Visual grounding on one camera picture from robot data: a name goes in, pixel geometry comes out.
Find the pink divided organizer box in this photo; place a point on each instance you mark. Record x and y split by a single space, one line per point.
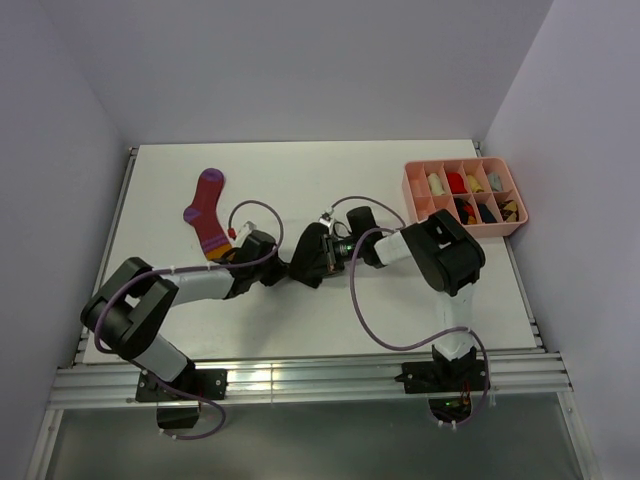
420 202

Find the yellow rolled sock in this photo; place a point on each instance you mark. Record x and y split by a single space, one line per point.
474 184

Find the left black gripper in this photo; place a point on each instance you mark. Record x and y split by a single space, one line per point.
280 270

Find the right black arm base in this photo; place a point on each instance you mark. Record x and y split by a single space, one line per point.
456 379

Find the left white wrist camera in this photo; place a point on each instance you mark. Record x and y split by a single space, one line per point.
238 236

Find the maroon purple orange sock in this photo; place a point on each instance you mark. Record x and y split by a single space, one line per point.
201 215

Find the argyle rolled sock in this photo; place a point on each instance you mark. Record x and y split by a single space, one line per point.
510 211

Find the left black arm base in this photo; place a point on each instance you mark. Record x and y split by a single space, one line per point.
181 404

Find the grey rolled sock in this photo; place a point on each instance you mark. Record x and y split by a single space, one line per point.
495 182

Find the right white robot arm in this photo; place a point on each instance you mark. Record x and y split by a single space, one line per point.
449 259

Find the red rolled sock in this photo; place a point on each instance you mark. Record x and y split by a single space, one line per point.
456 183

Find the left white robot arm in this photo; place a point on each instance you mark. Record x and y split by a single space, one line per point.
127 312

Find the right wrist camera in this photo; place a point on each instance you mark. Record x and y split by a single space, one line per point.
328 220

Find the navy rolled sock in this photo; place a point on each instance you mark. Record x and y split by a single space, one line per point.
488 213

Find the aluminium frame rail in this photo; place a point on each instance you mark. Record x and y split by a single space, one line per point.
305 380

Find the black orange rolled sock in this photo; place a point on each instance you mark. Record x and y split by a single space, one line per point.
465 211

